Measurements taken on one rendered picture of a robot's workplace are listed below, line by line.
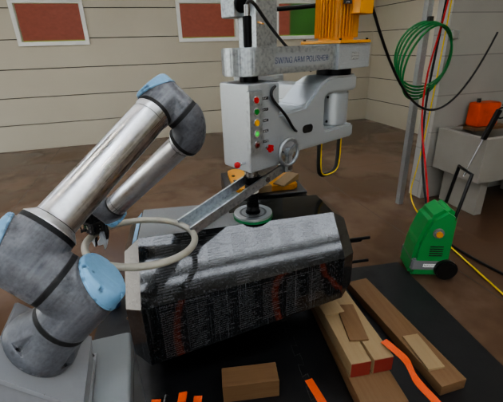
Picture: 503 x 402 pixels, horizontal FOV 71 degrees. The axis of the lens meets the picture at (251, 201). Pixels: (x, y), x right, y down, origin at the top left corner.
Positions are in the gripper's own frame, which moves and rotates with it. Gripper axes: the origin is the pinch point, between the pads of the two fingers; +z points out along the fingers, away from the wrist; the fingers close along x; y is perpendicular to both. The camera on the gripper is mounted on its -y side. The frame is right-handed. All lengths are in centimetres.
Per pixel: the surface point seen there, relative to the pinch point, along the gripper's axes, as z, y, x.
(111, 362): 7, 50, 46
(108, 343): 7, 43, 40
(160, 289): 22.4, -6.3, 26.5
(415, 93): -57, -297, 146
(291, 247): 10, -50, 80
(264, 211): -4, -59, 61
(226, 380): 75, -13, 58
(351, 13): -107, -101, 92
